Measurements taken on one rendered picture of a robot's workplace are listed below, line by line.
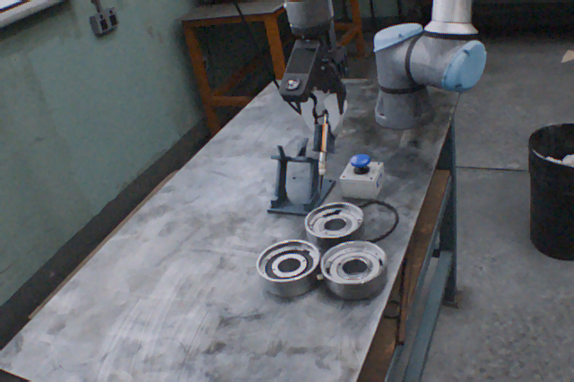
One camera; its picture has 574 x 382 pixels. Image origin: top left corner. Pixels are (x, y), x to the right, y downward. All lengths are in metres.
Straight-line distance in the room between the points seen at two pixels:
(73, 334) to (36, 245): 1.58
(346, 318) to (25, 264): 1.87
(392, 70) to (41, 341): 0.93
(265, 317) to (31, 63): 1.85
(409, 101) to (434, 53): 0.17
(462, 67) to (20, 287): 1.99
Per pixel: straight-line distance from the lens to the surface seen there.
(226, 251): 1.02
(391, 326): 1.16
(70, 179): 2.63
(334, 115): 0.95
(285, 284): 0.86
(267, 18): 2.89
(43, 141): 2.52
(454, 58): 1.18
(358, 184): 1.07
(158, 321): 0.93
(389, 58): 1.28
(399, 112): 1.32
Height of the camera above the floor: 1.40
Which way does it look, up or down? 31 degrees down
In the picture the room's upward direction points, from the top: 12 degrees counter-clockwise
